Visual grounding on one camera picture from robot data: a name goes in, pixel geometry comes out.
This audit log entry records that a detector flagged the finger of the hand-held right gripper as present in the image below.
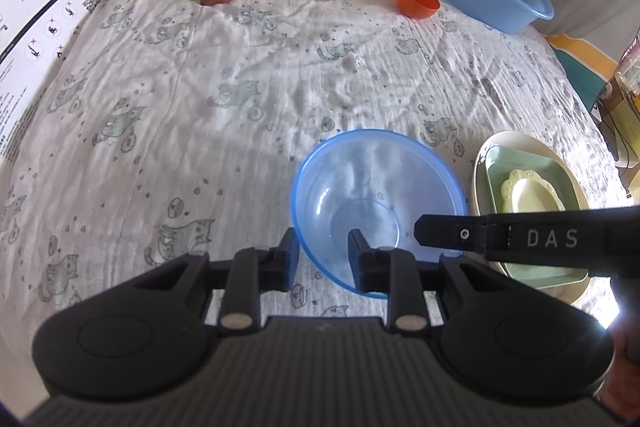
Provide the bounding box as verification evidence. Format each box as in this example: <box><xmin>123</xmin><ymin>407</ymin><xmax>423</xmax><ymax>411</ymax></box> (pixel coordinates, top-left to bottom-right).
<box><xmin>414</xmin><ymin>213</ymin><xmax>493</xmax><ymax>254</ymax></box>

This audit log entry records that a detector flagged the blue transparent bowl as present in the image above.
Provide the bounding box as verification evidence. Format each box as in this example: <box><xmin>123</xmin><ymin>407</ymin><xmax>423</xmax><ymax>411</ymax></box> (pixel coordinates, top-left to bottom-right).
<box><xmin>291</xmin><ymin>129</ymin><xmax>468</xmax><ymax>299</ymax></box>

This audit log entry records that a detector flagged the person's right hand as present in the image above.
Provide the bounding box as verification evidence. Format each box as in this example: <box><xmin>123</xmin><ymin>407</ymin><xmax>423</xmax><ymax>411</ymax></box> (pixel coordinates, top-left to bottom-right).
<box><xmin>607</xmin><ymin>327</ymin><xmax>640</xmax><ymax>427</ymax></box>

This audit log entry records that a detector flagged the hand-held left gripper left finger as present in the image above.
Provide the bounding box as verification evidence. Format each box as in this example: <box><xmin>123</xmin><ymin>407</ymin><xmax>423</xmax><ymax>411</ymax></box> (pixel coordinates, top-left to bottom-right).
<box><xmin>131</xmin><ymin>228</ymin><xmax>301</xmax><ymax>332</ymax></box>

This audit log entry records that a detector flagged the teal yellow striped cushion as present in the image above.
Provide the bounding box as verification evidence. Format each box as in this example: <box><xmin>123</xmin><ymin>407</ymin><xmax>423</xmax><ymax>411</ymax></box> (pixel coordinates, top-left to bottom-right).
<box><xmin>545</xmin><ymin>32</ymin><xmax>621</xmax><ymax>108</ymax></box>

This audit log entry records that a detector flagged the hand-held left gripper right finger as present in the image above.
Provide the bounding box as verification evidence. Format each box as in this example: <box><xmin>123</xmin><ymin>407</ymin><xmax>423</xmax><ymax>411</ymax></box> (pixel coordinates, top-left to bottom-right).
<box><xmin>348</xmin><ymin>230</ymin><xmax>511</xmax><ymax>333</ymax></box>

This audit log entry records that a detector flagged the yellow cardboard box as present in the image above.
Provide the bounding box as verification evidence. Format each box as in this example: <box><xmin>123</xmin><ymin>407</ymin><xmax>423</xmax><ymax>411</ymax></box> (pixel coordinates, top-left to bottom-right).
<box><xmin>597</xmin><ymin>77</ymin><xmax>640</xmax><ymax>168</ymax></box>

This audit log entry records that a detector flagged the white printed instruction sheet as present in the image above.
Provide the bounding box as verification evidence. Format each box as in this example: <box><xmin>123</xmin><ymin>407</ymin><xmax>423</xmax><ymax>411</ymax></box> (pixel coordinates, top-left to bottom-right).
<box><xmin>0</xmin><ymin>0</ymin><xmax>143</xmax><ymax>162</ymax></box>

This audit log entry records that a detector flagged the yellow scalloped small plate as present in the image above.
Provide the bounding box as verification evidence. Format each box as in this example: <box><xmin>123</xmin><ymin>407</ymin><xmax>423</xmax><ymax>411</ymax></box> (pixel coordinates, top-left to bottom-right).
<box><xmin>500</xmin><ymin>167</ymin><xmax>566</xmax><ymax>214</ymax></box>

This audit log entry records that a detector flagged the white cat-print blanket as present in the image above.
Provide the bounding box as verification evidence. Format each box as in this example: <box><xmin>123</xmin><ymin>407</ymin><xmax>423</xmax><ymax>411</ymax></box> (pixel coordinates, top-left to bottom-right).
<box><xmin>0</xmin><ymin>0</ymin><xmax>631</xmax><ymax>358</ymax></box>

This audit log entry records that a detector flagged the green square plate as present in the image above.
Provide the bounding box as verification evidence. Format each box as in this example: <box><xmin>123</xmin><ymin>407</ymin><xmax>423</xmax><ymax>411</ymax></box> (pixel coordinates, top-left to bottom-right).
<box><xmin>484</xmin><ymin>146</ymin><xmax>591</xmax><ymax>290</ymax></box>

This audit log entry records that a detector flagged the white round plate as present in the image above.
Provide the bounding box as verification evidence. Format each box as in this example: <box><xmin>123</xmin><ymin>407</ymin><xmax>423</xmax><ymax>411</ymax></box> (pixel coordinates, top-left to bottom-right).
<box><xmin>471</xmin><ymin>131</ymin><xmax>613</xmax><ymax>305</ymax></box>

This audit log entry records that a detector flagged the small orange bowl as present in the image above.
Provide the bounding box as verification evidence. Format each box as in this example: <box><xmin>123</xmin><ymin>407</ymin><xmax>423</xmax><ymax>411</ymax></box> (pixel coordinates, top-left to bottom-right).
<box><xmin>397</xmin><ymin>0</ymin><xmax>441</xmax><ymax>20</ymax></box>

